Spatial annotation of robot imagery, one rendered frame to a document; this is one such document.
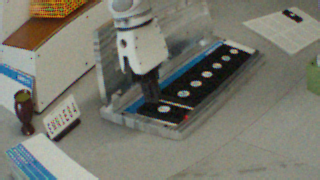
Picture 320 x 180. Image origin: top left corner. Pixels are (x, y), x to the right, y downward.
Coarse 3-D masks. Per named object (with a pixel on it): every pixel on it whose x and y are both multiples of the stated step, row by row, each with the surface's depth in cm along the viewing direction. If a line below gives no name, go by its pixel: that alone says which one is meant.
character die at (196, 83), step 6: (180, 78) 233; (186, 78) 233; (192, 78) 233; (198, 78) 233; (174, 84) 231; (180, 84) 231; (186, 84) 231; (192, 84) 230; (198, 84) 230; (204, 84) 230; (210, 84) 230; (216, 84) 230; (198, 90) 228; (204, 90) 228; (210, 90) 228
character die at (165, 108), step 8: (144, 104) 225; (152, 104) 225; (160, 104) 225; (168, 104) 224; (144, 112) 222; (152, 112) 221; (160, 112) 221; (168, 112) 221; (176, 112) 221; (184, 112) 220; (160, 120) 220; (168, 120) 219; (176, 120) 218
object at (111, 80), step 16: (160, 0) 237; (176, 0) 242; (192, 0) 248; (160, 16) 237; (176, 16) 243; (192, 16) 248; (208, 16) 253; (96, 32) 217; (112, 32) 223; (176, 32) 241; (192, 32) 247; (96, 48) 219; (112, 48) 223; (176, 48) 242; (96, 64) 221; (112, 64) 224; (112, 80) 224
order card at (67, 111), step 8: (72, 96) 224; (64, 104) 221; (72, 104) 224; (56, 112) 218; (64, 112) 221; (72, 112) 223; (48, 120) 215; (56, 120) 217; (64, 120) 220; (72, 120) 222; (48, 128) 214; (56, 128) 217
